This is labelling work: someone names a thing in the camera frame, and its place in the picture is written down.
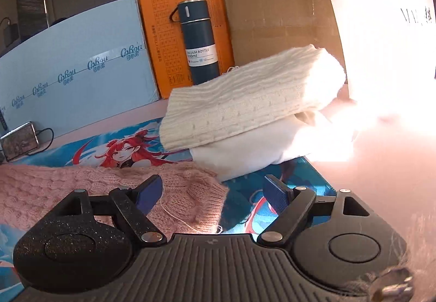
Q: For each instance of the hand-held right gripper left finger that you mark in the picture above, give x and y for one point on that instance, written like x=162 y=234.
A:
x=152 y=190

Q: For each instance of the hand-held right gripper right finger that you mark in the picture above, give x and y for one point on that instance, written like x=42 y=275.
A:
x=274 y=192

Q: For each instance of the pink knitted sweater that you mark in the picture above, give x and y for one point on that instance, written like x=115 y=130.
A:
x=61 y=186

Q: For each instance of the white folded cloth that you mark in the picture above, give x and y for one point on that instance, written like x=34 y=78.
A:
x=272 y=148

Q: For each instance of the anime printed desk mat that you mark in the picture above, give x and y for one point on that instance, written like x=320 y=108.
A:
x=112 y=148

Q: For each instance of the cream knitted sweater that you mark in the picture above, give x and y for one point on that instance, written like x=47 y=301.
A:
x=248 y=97

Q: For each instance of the small silver device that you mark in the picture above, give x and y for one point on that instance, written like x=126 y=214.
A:
x=18 y=141

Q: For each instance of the light blue cardboard box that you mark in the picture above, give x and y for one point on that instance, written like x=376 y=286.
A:
x=75 y=67

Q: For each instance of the orange cardboard box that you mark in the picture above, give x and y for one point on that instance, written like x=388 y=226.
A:
x=163 y=36

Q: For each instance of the dark blue vacuum bottle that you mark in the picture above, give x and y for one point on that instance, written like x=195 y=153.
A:
x=198 y=40

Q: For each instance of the brown cardboard box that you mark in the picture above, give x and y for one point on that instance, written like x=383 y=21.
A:
x=276 y=12

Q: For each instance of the black monitor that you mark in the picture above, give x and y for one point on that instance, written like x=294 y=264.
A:
x=31 y=12

